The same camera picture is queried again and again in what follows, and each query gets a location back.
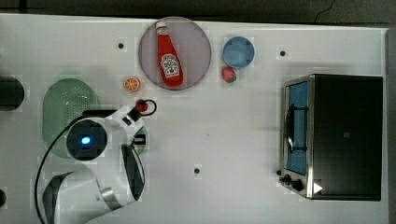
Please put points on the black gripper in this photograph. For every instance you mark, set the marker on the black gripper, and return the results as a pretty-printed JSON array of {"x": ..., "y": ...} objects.
[{"x": 140, "y": 140}]

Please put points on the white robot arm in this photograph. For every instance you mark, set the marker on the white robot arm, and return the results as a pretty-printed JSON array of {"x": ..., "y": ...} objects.
[{"x": 112, "y": 174}]

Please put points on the green mug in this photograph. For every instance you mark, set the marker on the green mug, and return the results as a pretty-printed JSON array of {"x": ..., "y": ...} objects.
[{"x": 141, "y": 149}]

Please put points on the red strawberry toy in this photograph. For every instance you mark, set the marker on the red strawberry toy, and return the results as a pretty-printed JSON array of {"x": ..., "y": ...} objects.
[{"x": 141, "y": 105}]

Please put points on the orange slice toy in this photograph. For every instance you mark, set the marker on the orange slice toy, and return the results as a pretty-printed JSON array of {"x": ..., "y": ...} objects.
[{"x": 132, "y": 84}]

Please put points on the red ketchup bottle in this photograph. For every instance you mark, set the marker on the red ketchup bottle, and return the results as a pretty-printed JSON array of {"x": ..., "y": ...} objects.
[{"x": 169, "y": 63}]

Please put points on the green perforated colander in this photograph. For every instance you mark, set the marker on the green perforated colander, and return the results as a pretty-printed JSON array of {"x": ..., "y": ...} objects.
[{"x": 64, "y": 101}]

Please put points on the grey round plate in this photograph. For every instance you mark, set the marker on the grey round plate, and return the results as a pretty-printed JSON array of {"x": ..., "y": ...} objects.
[{"x": 193, "y": 48}]

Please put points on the pink strawberry toy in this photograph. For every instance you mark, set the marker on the pink strawberry toy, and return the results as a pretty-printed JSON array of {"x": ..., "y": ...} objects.
[{"x": 228, "y": 74}]

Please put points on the blue bowl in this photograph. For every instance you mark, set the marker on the blue bowl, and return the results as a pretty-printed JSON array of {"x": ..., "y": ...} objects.
[{"x": 238, "y": 52}]

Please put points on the black round object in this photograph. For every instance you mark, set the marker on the black round object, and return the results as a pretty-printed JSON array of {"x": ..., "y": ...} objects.
[{"x": 11, "y": 93}]

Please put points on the black toaster oven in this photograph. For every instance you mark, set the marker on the black toaster oven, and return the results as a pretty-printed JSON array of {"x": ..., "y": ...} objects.
[{"x": 332, "y": 137}]

